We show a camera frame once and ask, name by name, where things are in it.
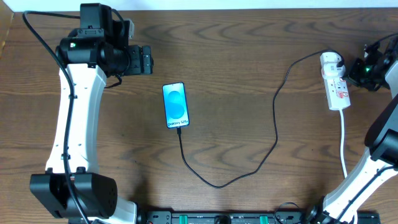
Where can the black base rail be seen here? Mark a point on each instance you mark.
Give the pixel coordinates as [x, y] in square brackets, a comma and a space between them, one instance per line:
[167, 217]

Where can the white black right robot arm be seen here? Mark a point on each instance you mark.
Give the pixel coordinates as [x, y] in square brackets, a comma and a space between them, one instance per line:
[379, 161]

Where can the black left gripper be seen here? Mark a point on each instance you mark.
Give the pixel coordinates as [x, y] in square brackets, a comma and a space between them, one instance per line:
[146, 60]

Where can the white power strip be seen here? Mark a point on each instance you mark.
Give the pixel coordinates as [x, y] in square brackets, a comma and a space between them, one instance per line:
[336, 92]

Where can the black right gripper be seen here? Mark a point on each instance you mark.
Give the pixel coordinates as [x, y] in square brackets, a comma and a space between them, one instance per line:
[358, 73]

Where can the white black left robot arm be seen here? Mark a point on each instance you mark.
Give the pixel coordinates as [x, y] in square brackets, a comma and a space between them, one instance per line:
[71, 186]

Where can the blue Galaxy smartphone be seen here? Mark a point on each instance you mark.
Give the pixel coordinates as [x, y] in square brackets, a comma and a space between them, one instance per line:
[175, 105]

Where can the white charger adapter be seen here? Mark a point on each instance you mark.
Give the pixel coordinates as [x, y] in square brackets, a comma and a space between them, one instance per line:
[332, 65]

